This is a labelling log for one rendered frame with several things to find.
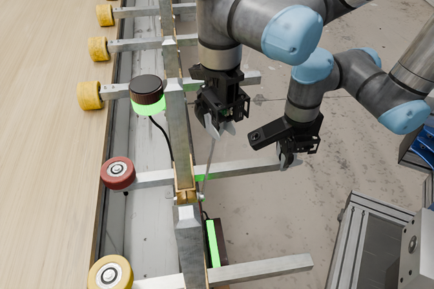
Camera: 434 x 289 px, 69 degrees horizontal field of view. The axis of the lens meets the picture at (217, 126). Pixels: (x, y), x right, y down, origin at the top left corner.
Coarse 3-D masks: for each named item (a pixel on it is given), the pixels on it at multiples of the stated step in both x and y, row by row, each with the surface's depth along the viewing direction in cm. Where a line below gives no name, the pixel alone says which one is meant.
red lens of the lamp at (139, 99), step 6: (162, 84) 56; (156, 90) 54; (162, 90) 56; (132, 96) 55; (138, 96) 54; (144, 96) 54; (150, 96) 54; (156, 96) 55; (162, 96) 56; (138, 102) 55; (144, 102) 55; (150, 102) 55
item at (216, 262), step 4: (208, 224) 88; (212, 224) 88; (208, 228) 87; (212, 228) 87; (208, 232) 87; (212, 232) 87; (212, 236) 86; (212, 240) 85; (212, 244) 84; (216, 244) 84; (212, 248) 83; (216, 248) 83; (212, 252) 83; (216, 252) 83; (212, 256) 82; (216, 256) 82; (212, 260) 81; (216, 260) 81; (216, 264) 80
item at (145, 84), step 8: (136, 80) 56; (144, 80) 56; (152, 80) 56; (160, 80) 56; (136, 88) 54; (144, 88) 54; (152, 88) 54; (152, 104) 56; (152, 120) 61; (160, 128) 63; (168, 144) 67
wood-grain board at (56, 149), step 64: (0, 0) 144; (64, 0) 144; (0, 64) 108; (64, 64) 108; (0, 128) 87; (64, 128) 87; (0, 192) 72; (64, 192) 72; (0, 256) 62; (64, 256) 62
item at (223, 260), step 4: (216, 220) 89; (216, 224) 88; (220, 224) 88; (216, 228) 87; (220, 228) 87; (216, 232) 87; (220, 232) 87; (216, 236) 86; (220, 236) 86; (220, 240) 85; (220, 244) 84; (220, 248) 83; (224, 248) 83; (220, 252) 83; (224, 252) 83; (220, 256) 82; (224, 256) 82; (220, 260) 81; (224, 260) 81; (224, 264) 80
